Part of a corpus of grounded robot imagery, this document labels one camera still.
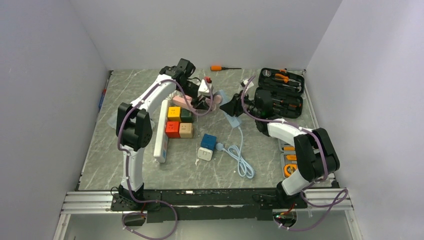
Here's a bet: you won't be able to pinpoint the red cube socket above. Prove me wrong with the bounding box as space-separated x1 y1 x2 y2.
165 121 181 139

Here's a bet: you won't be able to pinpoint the dark green cube socket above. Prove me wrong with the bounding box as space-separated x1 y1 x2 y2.
180 108 194 123

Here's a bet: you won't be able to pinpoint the yellow cube socket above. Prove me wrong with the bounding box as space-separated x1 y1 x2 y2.
167 106 182 123

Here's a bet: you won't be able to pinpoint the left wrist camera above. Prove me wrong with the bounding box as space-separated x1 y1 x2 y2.
197 76 214 97

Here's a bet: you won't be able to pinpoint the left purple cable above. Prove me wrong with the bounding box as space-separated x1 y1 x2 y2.
117 77 216 240

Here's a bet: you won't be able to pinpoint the blue cube socket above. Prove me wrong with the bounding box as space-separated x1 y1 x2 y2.
200 133 217 151

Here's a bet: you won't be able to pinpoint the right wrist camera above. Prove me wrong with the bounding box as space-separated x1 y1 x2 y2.
240 78 255 91

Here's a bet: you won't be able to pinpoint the white long power strip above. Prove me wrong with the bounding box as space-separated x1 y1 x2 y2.
153 99 170 164

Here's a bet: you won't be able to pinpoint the orange pliers in black case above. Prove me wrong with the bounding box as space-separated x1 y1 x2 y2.
273 73 290 83

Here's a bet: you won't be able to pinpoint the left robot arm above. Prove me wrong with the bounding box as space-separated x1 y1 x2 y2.
116 58 214 210

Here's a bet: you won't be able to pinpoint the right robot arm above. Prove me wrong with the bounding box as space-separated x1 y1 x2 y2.
219 90 340 208

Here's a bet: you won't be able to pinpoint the purple cable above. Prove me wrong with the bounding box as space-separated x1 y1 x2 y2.
240 75 349 233
117 77 216 240

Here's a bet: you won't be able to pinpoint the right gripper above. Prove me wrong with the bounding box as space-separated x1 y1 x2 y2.
220 90 261 119

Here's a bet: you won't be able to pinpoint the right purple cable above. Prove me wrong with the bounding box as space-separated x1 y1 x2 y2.
240 75 349 233

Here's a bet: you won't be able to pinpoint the red blue pen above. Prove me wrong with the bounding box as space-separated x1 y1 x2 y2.
98 80 109 110

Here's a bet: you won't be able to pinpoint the light blue cable with plug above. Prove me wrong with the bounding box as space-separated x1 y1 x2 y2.
215 125 256 180

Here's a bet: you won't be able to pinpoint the orange handled screwdriver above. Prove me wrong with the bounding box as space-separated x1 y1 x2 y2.
210 65 241 72

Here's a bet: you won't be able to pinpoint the black tool case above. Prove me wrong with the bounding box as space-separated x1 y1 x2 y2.
255 67 305 119

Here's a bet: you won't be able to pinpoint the beige cube socket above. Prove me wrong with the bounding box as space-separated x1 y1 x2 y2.
179 122 194 139

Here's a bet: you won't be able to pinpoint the white cube socket small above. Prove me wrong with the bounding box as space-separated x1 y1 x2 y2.
197 147 214 161

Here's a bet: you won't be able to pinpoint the orange tape measure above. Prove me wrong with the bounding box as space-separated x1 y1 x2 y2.
283 163 298 178

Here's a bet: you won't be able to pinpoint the clear plastic parts box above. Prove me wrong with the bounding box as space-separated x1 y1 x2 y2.
107 111 157 130

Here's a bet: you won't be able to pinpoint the grey tool case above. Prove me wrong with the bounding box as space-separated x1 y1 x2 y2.
281 130 340 185

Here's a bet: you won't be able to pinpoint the pink power strip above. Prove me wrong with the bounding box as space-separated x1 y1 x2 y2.
172 94 224 112

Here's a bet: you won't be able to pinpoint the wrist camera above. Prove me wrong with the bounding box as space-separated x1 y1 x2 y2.
240 78 255 91
197 76 214 97

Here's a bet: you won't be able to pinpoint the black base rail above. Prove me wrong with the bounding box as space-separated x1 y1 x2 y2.
110 188 307 223

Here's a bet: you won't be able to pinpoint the light blue power strip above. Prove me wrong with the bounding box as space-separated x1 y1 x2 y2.
216 89 242 128

